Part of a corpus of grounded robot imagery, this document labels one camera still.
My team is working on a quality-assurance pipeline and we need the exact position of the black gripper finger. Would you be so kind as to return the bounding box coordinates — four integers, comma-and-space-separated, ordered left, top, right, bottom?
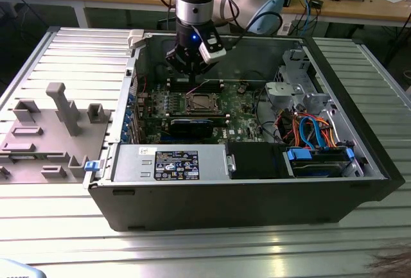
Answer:
191, 51, 214, 74
165, 46, 198, 93

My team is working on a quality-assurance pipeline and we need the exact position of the CPU with silver top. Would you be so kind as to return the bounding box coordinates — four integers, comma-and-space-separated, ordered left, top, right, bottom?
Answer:
191, 96, 220, 112

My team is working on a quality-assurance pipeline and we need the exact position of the metal socket cover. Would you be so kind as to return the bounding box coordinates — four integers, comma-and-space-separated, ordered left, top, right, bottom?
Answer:
183, 93, 223, 114

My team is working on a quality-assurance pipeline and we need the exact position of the CPU socket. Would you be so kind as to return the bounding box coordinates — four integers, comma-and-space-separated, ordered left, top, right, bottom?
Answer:
182, 92, 224, 114

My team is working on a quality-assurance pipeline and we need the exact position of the grey plastic case latch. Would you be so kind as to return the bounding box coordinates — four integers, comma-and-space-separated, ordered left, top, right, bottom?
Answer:
127, 29, 152, 57

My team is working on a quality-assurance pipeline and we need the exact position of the green RAM stick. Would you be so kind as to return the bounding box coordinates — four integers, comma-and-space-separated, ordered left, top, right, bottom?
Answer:
168, 114, 227, 123

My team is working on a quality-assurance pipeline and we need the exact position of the black graphics card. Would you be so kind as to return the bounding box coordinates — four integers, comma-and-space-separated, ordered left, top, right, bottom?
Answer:
168, 117, 214, 139

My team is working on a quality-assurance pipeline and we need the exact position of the green motherboard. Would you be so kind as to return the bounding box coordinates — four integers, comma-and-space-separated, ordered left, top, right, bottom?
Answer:
136, 78, 274, 146

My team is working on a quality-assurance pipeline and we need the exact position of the silver metal drive cage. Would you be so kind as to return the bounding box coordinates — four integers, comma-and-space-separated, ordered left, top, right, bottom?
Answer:
265, 48, 333, 117

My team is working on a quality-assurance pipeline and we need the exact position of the black plastic shroud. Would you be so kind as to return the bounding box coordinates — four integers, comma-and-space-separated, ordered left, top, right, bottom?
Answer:
224, 141, 288, 180

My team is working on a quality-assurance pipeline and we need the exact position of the silver power supply unit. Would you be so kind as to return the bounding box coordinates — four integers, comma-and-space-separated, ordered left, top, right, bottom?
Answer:
110, 144, 232, 182

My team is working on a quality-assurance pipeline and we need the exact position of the hard disk in blue carrier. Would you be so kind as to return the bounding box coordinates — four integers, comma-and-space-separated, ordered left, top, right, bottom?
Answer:
284, 147, 356, 178

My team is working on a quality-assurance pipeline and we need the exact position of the black PC case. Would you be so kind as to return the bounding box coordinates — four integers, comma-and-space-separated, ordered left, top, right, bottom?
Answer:
82, 29, 406, 232

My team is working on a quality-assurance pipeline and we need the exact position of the grey parts rack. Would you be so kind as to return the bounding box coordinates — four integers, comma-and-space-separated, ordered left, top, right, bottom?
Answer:
0, 82, 114, 184

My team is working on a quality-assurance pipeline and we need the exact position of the white plastic device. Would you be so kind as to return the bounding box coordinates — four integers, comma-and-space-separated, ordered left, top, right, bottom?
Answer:
0, 257, 45, 278

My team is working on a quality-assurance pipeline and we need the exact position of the person's dark-haired head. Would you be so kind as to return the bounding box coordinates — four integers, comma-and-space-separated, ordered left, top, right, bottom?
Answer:
369, 245, 411, 278

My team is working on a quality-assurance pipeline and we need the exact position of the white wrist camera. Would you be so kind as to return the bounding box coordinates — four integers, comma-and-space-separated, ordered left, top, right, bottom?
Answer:
197, 32, 227, 64

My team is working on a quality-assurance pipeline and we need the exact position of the blue network cable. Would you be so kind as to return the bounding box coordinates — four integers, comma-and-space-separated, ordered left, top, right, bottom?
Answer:
304, 0, 317, 33

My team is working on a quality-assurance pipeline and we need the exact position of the blue wire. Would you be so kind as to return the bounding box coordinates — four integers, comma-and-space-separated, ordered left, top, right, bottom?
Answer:
308, 116, 323, 151
297, 119, 315, 150

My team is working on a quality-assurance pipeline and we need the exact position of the orange wire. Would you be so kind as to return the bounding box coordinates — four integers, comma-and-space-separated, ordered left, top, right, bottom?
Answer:
316, 116, 338, 149

